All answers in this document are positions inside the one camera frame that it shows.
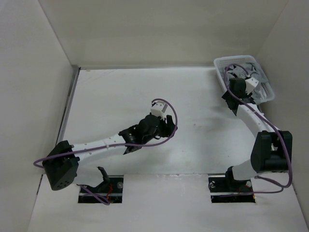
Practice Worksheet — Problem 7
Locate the grey tank top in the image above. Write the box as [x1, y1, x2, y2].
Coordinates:
[225, 62, 268, 104]

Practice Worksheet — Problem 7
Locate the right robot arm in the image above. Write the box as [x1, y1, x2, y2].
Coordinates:
[222, 78, 293, 191]

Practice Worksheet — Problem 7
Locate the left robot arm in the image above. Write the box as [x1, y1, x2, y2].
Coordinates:
[42, 114, 178, 193]

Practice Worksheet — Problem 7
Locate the white plastic basket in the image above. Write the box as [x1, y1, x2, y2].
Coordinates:
[213, 55, 275, 104]

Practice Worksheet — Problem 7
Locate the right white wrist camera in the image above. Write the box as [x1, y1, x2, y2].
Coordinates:
[245, 77, 259, 94]

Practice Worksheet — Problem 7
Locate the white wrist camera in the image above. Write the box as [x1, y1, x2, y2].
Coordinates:
[150, 101, 168, 120]
[245, 77, 259, 94]

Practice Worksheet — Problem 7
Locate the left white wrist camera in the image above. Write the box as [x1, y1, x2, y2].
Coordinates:
[150, 101, 168, 120]

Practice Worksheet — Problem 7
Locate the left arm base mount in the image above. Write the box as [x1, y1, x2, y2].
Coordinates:
[78, 175, 124, 203]

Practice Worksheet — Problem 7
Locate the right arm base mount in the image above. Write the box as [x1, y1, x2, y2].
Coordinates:
[208, 176, 255, 203]

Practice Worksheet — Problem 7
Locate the metal table edge rail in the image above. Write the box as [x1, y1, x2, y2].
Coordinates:
[56, 65, 81, 145]

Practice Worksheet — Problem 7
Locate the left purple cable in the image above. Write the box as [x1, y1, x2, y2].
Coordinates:
[33, 98, 179, 206]

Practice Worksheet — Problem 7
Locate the purple cable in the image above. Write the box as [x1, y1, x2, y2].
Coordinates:
[33, 98, 179, 206]
[223, 63, 293, 194]

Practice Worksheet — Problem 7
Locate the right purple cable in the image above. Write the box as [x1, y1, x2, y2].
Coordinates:
[223, 63, 293, 194]

